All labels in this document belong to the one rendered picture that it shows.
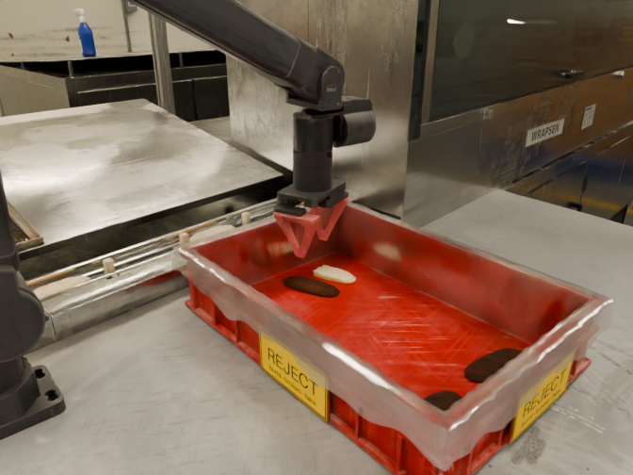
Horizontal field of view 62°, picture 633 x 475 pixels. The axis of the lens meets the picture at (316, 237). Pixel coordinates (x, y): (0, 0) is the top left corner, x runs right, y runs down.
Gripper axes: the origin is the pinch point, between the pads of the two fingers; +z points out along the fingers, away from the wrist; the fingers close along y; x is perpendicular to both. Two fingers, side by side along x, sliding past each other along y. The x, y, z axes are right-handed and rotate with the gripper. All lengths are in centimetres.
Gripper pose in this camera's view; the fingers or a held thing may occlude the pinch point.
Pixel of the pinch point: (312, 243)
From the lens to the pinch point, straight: 80.9
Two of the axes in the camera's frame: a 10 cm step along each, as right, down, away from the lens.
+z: -0.1, 9.2, 3.9
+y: 4.7, -3.4, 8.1
